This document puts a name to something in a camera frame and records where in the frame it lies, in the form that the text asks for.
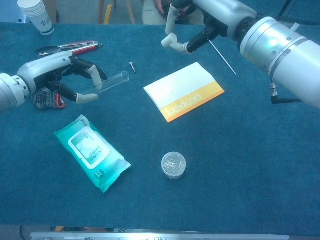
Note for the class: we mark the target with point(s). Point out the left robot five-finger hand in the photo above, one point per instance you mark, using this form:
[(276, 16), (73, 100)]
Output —
[(42, 66)]

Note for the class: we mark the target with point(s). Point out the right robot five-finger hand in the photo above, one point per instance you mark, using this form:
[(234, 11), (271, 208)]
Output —
[(222, 12)]

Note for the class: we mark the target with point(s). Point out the small white cap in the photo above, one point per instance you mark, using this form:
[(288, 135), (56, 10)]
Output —
[(167, 40)]

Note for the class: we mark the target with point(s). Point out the clear glass test tube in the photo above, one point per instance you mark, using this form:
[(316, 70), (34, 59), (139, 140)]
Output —
[(112, 81)]

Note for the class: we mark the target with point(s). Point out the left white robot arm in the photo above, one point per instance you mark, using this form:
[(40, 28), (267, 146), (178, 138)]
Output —
[(10, 92)]

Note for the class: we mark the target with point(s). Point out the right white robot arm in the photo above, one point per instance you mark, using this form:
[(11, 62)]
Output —
[(287, 55)]

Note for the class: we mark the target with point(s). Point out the grey knit work glove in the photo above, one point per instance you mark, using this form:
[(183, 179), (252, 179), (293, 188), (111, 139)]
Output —
[(45, 100)]

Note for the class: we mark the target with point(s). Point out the red steel kitchen tongs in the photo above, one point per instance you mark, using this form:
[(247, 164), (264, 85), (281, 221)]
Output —
[(82, 47)]

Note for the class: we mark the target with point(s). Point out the thin white rod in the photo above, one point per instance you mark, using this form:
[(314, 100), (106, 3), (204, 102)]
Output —
[(225, 60)]

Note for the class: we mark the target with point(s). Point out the white paper cup stack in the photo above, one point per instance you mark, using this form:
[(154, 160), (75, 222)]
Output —
[(40, 17)]

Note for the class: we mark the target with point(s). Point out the black tripod leg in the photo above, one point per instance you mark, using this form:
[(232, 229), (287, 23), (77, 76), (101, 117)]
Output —
[(287, 6)]

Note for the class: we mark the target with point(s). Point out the seated person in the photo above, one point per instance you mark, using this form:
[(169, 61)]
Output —
[(155, 17)]

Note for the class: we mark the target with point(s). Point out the blue fabric covered bench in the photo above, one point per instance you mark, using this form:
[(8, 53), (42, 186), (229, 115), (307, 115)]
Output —
[(305, 10)]

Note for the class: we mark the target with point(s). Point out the white orange Lexicon booklet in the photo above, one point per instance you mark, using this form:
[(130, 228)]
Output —
[(180, 86)]

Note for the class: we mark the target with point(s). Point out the small metal bolt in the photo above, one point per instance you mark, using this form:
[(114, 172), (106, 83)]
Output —
[(132, 67)]

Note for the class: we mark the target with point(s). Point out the wooden chair legs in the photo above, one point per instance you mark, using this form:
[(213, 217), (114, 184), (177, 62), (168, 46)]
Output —
[(130, 13)]

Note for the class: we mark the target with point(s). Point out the teal wet wipes pack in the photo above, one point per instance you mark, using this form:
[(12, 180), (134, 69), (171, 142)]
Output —
[(92, 155)]

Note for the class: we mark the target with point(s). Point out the blue table cloth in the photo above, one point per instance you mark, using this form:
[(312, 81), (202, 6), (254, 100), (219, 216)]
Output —
[(225, 162)]

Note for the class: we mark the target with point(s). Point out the clear round clip container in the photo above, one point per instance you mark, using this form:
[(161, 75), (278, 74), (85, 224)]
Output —
[(173, 165)]

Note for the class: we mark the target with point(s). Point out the aluminium rail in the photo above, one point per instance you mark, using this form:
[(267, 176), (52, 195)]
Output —
[(150, 236)]

